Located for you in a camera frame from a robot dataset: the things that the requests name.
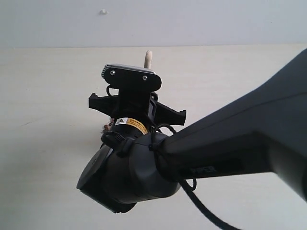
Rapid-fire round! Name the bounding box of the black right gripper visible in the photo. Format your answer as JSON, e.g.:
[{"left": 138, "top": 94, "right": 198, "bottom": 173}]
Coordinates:
[{"left": 88, "top": 89, "right": 186, "bottom": 144}]

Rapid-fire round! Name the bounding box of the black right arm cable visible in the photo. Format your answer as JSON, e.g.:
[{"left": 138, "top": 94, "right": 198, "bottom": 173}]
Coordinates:
[{"left": 100, "top": 85, "right": 243, "bottom": 230}]

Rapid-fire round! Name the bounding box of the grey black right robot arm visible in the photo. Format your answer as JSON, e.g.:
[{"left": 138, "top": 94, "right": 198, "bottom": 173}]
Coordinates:
[{"left": 77, "top": 51, "right": 307, "bottom": 213}]

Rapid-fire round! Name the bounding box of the white wooden paint brush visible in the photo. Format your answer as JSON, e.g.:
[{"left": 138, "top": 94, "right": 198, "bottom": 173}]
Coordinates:
[{"left": 144, "top": 50, "right": 153, "bottom": 69}]

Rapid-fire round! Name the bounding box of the pile of brown pellets and rice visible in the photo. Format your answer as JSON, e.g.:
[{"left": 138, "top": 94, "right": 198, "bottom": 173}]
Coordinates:
[{"left": 101, "top": 118, "right": 114, "bottom": 135}]

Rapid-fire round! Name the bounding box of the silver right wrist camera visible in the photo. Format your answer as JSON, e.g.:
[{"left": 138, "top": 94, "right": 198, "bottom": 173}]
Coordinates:
[{"left": 101, "top": 64, "right": 162, "bottom": 92}]

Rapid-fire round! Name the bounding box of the small white wall hook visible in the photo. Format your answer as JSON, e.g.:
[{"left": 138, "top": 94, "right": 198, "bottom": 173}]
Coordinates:
[{"left": 99, "top": 9, "right": 108, "bottom": 15}]

